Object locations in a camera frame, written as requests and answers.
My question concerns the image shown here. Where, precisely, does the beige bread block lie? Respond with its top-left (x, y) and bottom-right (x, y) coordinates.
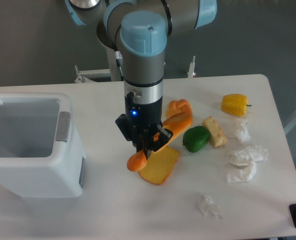
top-left (202, 116), bottom-right (227, 147)

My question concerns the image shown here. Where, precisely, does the green bell pepper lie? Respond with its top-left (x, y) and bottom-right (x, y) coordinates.
top-left (182, 125), bottom-right (210, 153)

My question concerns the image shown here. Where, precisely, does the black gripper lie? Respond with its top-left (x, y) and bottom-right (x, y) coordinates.
top-left (115, 96), bottom-right (174, 159)

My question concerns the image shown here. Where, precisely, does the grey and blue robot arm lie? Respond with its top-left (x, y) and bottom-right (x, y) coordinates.
top-left (102, 0), bottom-right (217, 158)

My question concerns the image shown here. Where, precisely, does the crumpled white tissue upper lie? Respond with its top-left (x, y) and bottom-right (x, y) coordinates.
top-left (228, 119), bottom-right (251, 144)

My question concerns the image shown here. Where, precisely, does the white metal base frame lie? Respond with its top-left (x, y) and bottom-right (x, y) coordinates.
top-left (74, 55), bottom-right (198, 84)

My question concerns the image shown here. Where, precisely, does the crumpled white tissue lower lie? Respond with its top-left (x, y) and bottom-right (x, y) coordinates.
top-left (225, 162), bottom-right (257, 184)

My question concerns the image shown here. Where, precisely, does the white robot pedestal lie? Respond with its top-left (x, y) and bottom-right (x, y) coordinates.
top-left (96, 19), bottom-right (125, 82)

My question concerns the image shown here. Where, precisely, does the orange toast slice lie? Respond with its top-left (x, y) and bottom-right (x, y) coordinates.
top-left (138, 146), bottom-right (181, 185)

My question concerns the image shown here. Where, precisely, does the crumpled white tissue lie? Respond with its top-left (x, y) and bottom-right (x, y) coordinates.
top-left (228, 145), bottom-right (269, 168)
top-left (225, 162), bottom-right (257, 184)
top-left (228, 119), bottom-right (251, 144)

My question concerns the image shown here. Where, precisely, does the long orange baguette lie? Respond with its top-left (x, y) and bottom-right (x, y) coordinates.
top-left (126, 112), bottom-right (193, 172)

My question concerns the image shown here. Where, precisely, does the yellow bell pepper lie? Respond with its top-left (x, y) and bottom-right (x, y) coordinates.
top-left (221, 93), bottom-right (252, 117)

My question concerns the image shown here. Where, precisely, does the round orange bread roll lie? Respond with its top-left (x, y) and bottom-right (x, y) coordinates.
top-left (165, 99), bottom-right (193, 118)

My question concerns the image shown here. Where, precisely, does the crumpled white tissue middle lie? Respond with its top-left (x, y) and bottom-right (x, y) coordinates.
top-left (228, 145), bottom-right (269, 168)

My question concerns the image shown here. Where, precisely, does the small crumpled tissue front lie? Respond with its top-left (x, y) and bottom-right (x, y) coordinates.
top-left (197, 195), bottom-right (222, 219)

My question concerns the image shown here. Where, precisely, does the white plastic bin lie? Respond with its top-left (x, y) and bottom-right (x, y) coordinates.
top-left (0, 92), bottom-right (86, 198)

